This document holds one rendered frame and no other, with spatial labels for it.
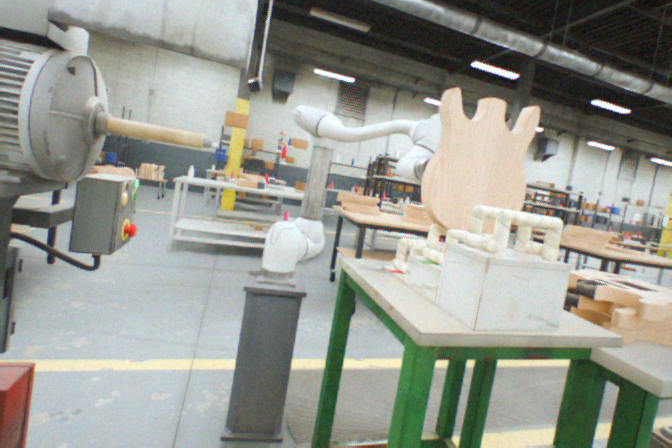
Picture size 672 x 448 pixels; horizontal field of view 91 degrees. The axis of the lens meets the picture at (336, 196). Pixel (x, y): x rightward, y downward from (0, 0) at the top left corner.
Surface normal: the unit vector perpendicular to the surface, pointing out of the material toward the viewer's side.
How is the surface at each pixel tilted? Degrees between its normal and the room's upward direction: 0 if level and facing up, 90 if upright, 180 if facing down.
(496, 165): 91
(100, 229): 90
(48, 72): 59
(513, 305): 90
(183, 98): 90
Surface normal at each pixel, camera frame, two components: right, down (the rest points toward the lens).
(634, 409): -0.94, -0.14
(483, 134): 0.33, 0.12
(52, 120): 0.95, 0.24
